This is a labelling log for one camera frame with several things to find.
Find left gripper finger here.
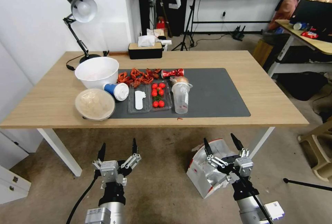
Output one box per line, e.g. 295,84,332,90
120,138,142,170
92,143,106,169

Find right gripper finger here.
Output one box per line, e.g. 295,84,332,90
203,138,229,169
231,133,250,158

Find white red food delivery bag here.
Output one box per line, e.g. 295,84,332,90
186,138,243,199

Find black bag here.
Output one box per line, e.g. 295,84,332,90
279,71,328,102

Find red snack bag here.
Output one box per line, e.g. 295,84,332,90
301,30,319,39

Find clear plastic tray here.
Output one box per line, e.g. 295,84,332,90
127,84,153,114

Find round lidded plastic container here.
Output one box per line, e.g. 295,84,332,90
75,88,116,121

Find dark grey desk mat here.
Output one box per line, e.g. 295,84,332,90
112,68,251,119

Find clear plastic drink cup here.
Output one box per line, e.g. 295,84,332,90
171,82,194,115

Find wooden table with white legs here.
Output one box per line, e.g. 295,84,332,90
0,50,310,177

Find blue paper cup white lid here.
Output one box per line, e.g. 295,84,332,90
103,82,130,102

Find clear tomato tray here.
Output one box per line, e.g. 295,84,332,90
150,80,173,111

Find black tripod leg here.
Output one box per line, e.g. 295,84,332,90
283,178,332,192

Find tan plastic stool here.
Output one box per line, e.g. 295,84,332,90
297,116,332,182

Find large white bowl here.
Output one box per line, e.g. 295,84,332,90
74,57,120,90

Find crushed red can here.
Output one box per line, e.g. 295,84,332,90
161,68,185,79

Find brown cardboard box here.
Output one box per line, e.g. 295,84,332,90
253,38,274,67

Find white tall cabinet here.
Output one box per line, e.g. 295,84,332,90
0,42,44,170

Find white drawer cabinet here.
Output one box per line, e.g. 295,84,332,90
0,166,32,205

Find black tissue box wooden lid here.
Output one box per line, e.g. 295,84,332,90
128,42,164,60

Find black router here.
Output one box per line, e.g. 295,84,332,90
231,26,246,41

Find white tissue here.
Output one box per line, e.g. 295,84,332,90
137,35,155,47

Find white plastic holder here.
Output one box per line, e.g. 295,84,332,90
160,40,173,52

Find open cardboard box with paper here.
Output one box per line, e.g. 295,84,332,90
146,28,168,38

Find wooden side desk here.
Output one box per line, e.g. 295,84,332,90
267,19,332,78

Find black tripod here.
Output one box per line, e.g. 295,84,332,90
171,0,204,51

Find orange jacket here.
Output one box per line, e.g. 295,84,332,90
268,0,299,30

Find black desk lamp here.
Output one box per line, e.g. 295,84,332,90
63,0,109,64

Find black monitor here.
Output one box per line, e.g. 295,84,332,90
295,0,332,32

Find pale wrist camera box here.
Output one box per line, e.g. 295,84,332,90
100,160,120,183
233,156,254,177

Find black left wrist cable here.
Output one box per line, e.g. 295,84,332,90
66,173,101,224

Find black lamp cord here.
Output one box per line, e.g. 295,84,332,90
66,55,86,71

